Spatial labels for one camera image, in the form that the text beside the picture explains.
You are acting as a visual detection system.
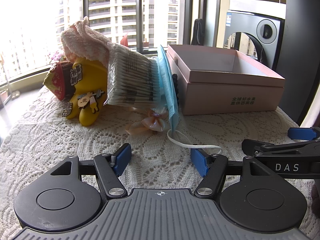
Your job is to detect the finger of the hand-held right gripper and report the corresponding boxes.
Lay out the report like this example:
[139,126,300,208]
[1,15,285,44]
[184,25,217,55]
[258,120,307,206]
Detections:
[241,138,320,158]
[287,127,320,140]

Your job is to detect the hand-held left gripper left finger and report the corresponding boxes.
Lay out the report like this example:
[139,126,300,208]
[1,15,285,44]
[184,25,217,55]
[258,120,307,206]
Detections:
[49,144,132,202]

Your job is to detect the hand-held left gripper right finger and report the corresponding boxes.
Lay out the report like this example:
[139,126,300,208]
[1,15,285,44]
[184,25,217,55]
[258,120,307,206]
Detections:
[190,148,278,201]

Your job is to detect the pink cardboard box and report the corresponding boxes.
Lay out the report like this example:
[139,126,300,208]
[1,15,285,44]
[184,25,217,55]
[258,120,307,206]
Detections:
[166,44,286,116]

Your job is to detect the bag of cotton swabs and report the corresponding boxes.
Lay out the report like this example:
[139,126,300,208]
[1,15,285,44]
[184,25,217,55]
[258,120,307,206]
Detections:
[103,42,160,108]

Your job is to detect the yellow rubber slipper with charms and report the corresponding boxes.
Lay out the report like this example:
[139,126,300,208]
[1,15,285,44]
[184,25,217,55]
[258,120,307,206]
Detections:
[61,57,110,127]

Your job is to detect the blue face mask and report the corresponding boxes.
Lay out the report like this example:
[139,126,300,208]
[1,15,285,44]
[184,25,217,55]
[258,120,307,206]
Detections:
[156,44,223,156]

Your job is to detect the fluffy pink sock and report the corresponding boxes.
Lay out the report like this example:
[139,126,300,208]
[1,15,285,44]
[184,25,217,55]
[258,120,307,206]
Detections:
[60,16,118,63]

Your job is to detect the peach ribbon bow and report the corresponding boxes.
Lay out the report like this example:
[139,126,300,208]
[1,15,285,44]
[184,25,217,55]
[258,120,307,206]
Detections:
[125,107,167,137]

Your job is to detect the white lace tablecloth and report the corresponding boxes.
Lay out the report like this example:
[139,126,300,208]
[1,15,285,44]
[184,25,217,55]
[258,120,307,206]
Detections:
[0,80,320,240]

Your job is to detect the crocheted red and green toy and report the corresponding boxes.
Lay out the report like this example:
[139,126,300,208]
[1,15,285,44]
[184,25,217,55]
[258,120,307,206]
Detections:
[43,60,77,103]

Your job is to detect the pink potted flowers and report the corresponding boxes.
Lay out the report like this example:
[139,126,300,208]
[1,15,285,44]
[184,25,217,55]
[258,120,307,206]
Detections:
[47,51,63,63]

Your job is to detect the grey washing machine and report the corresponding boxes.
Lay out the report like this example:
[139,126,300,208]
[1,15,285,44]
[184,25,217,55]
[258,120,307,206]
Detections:
[224,0,287,73]

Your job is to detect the black hanging bag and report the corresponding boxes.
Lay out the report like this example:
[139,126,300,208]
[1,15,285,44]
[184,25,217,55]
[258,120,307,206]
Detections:
[191,19,205,46]

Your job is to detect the dark framed glass door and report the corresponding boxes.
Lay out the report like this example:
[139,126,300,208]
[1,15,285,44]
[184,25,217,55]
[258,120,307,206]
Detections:
[199,0,222,48]

